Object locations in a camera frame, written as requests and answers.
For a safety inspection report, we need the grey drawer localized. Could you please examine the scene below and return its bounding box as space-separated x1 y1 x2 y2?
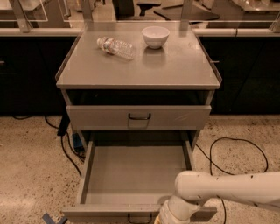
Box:
61 140 218 224
66 105 211 130

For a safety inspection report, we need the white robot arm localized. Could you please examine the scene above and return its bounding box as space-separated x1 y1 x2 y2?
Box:
154 171 280 224

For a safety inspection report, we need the grey metal drawer cabinet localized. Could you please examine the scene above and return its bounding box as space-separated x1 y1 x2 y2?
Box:
57 22 221 142

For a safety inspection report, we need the grey top drawer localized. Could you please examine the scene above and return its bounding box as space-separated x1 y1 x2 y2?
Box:
66 105 211 130

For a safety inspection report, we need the blue power box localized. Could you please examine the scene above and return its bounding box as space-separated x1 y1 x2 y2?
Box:
72 133 84 152

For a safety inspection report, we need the clear plastic water bottle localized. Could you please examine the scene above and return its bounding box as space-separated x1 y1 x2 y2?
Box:
96 37 136 60

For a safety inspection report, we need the black power adapter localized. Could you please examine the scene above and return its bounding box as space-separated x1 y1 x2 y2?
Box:
57 112 70 137

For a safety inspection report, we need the white ceramic bowl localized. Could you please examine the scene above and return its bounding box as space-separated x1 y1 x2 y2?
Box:
142 26 170 49

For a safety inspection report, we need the black office chair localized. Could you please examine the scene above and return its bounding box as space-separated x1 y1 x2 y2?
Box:
112 0 161 20

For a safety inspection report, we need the blue tape floor mark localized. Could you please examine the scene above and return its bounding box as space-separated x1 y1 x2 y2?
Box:
42 213 67 224

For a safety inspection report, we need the black cable left floor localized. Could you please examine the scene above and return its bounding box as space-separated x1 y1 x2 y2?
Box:
11 115 86 178

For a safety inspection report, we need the black cable floor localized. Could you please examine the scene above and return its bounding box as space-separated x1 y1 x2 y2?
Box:
195 136 269 224
11 115 86 178

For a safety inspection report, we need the black cable right floor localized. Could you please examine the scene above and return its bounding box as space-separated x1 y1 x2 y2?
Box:
195 136 269 224

